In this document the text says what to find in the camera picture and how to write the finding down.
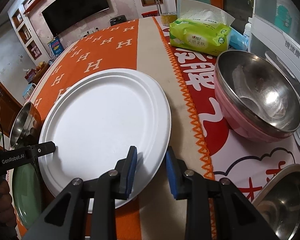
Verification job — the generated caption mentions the green ceramic plate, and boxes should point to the green ceramic plate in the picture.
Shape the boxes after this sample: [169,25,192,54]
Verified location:
[12,164,42,229]

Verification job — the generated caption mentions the white paper plate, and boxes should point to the white paper plate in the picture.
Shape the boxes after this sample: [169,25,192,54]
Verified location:
[39,69,171,198]

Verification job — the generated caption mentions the person's left hand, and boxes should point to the person's left hand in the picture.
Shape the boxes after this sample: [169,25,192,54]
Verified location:
[0,178,17,239]

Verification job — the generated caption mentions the small orange steel bowl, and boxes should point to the small orange steel bowl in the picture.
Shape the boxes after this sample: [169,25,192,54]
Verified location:
[10,102,43,149]

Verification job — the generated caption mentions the large steel bowl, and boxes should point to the large steel bowl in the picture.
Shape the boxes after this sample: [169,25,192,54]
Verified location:
[252,164,300,239]

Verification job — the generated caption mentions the pink steel bowl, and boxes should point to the pink steel bowl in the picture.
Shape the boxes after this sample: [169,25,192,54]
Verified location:
[214,50,300,142]

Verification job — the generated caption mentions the orange H pattern blanket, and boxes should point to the orange H pattern blanket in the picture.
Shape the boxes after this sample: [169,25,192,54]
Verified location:
[14,16,217,240]

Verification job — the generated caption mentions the green tissue pack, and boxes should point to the green tissue pack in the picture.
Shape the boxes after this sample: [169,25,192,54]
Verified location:
[170,9,235,56]

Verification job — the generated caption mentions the white water purifier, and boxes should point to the white water purifier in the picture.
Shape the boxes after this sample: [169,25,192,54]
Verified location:
[249,0,300,147]

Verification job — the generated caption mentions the white wall shelf unit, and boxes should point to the white wall shelf unit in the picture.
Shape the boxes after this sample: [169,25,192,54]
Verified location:
[8,0,51,65]

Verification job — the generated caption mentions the black wall television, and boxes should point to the black wall television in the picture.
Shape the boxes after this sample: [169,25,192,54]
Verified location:
[42,0,109,37]

